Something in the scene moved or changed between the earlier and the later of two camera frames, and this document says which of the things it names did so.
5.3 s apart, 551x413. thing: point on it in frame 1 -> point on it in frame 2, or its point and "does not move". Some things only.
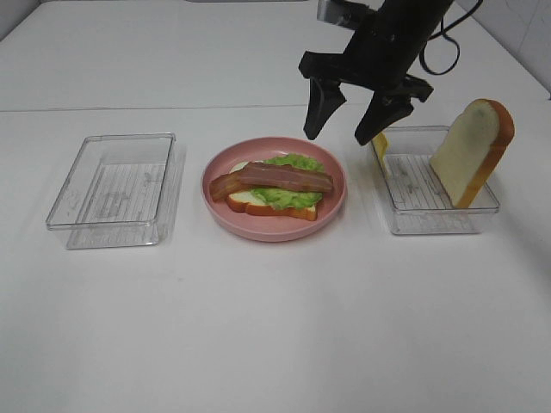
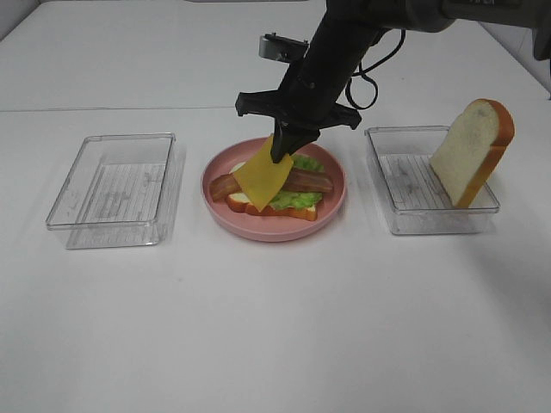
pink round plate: x=274 y=226 does not move
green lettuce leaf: x=283 y=199 does not move
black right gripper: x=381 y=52 -> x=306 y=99
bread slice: x=246 y=201 does not move
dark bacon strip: x=224 y=185 does not move
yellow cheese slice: x=380 y=144 -> x=260 y=177
